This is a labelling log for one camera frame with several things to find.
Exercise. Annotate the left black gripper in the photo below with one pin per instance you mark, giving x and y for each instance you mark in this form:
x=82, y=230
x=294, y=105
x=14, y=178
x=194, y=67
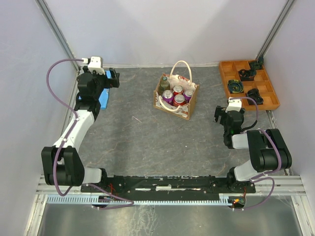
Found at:
x=114, y=82

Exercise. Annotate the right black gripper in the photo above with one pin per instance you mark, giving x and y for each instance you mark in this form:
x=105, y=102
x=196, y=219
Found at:
x=218, y=112

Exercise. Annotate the green cap glass soda bottle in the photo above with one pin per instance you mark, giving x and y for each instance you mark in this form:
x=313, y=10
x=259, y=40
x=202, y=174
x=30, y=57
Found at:
x=163, y=85

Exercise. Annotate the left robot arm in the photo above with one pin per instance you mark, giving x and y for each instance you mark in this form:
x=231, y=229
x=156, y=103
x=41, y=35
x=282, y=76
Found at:
x=61, y=162

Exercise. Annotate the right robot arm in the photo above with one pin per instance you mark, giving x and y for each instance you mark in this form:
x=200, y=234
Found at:
x=267, y=149

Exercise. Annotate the canvas tote bag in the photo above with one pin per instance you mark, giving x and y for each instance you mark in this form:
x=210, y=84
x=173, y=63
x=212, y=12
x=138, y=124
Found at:
x=186, y=110

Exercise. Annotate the blue patterned cloth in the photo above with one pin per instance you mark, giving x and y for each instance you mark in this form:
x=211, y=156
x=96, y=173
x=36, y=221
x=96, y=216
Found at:
x=103, y=99

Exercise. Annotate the rolled dark sock blue-yellow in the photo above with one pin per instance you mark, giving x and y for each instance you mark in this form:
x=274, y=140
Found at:
x=235, y=86

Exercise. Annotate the dark sock lower compartment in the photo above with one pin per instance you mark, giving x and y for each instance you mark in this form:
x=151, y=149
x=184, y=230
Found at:
x=255, y=95

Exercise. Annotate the orange wooden divided tray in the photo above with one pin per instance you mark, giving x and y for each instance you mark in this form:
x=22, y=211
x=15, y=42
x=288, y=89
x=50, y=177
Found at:
x=229, y=71

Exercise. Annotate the dark folded sock centre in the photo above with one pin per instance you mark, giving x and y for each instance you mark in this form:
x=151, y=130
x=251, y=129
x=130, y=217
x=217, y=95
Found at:
x=247, y=75

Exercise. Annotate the purple Fanta can right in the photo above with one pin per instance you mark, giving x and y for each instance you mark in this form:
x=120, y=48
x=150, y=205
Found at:
x=188, y=95

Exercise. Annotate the purple fanta can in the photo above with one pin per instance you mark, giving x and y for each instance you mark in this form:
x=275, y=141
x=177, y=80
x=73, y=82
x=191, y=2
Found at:
x=168, y=97
x=188, y=95

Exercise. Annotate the dark sock top corner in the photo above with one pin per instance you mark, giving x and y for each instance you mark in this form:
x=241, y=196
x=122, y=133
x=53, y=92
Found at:
x=257, y=64

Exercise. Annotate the red soda can front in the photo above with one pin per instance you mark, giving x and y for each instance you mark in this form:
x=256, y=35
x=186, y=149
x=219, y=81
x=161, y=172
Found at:
x=179, y=100

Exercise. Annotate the red soda can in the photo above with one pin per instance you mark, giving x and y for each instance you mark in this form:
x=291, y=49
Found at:
x=179, y=100
x=178, y=89

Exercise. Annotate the purple Fanta can left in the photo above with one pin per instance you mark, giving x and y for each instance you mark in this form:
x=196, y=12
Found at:
x=168, y=97

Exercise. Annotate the red soda can back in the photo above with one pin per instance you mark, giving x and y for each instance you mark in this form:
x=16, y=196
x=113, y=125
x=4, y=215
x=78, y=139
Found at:
x=178, y=89

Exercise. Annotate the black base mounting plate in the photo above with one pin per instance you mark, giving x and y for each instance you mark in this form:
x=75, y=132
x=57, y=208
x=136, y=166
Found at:
x=171, y=188

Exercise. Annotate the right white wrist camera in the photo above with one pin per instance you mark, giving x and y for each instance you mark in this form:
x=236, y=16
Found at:
x=234, y=104

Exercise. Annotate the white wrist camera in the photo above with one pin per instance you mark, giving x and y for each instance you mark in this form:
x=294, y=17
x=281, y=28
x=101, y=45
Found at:
x=234, y=104
x=94, y=64

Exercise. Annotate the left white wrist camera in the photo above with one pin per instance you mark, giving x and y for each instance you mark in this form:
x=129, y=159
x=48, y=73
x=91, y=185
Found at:
x=94, y=64

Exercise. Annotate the left aluminium corner post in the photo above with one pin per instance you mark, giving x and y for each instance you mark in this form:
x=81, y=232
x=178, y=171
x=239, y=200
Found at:
x=48, y=15

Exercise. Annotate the aluminium corner post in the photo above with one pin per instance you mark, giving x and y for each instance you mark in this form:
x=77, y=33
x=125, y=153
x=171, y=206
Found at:
x=276, y=27
x=48, y=15

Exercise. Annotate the aluminium frame rail front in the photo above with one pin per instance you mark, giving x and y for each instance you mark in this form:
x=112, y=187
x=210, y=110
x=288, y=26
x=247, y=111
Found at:
x=275, y=185

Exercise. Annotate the right aluminium corner post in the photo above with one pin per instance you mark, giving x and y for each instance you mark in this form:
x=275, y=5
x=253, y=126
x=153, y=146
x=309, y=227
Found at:
x=276, y=27

